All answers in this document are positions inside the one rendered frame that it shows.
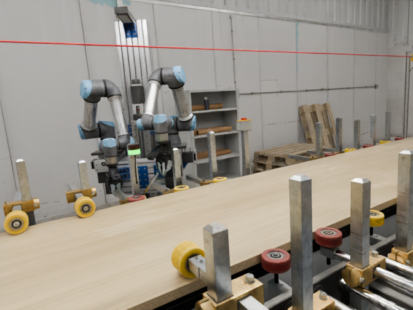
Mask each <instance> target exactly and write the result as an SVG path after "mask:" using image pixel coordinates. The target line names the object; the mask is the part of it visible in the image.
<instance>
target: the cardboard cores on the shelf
mask: <svg viewBox="0 0 413 310"><path fill-rule="evenodd" d="M222 107H223V105H222V103H215V104H209V109H222ZM200 110H205V105H192V111H200ZM228 131H232V126H231V125H228V126H225V125H224V126H217V127H207V128H201V129H195V130H194V135H205V134H207V133H208V132H214V133H219V132H228ZM230 153H231V150H230V149H225V148H222V149H216V156H220V155H224V154H230ZM204 158H208V151H204V152H199V153H197V160H199V159H204Z"/></svg>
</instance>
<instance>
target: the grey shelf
mask: <svg viewBox="0 0 413 310"><path fill-rule="evenodd" d="M219 93H220V95H219ZM185 94H186V98H187V103H188V106H189V111H190V112H191V113H192V114H193V116H196V128H195V129H201V128H207V127H217V126H224V125H225V126H228V125H231V126H232V131H228V132H219V133H214V134H215V143H216V149H222V148H225V149H230V150H231V153H230V154H224V155H220V156H216V162H217V171H218V177H226V178H227V180H230V179H234V178H238V177H242V154H241V142H240V131H237V120H239V107H238V89H211V90H187V91H185ZM204 97H208V102H209V104H215V103H220V102H221V103H222V104H223V107H222V109H209V110H200V111H192V105H204V104H205V102H204ZM221 122H222V124H221ZM178 133H179V137H180V139H181V142H182V143H184V142H186V143H187V145H186V148H192V149H196V152H197V153H199V152H204V151H208V140H207V134H205V135H194V131H183V132H178ZM222 141H223V143H222ZM224 170H225V172H224ZM186 175H192V176H195V177H198V178H201V179H204V180H210V166H209V157H208V158H204V159H199V160H197V161H194V162H191V163H188V164H187V165H186V166H185V169H183V176H182V177H181V178H182V185H186V186H188V187H189V189H191V188H196V187H199V186H200V185H199V184H197V183H194V182H192V181H189V180H187V179H186Z"/></svg>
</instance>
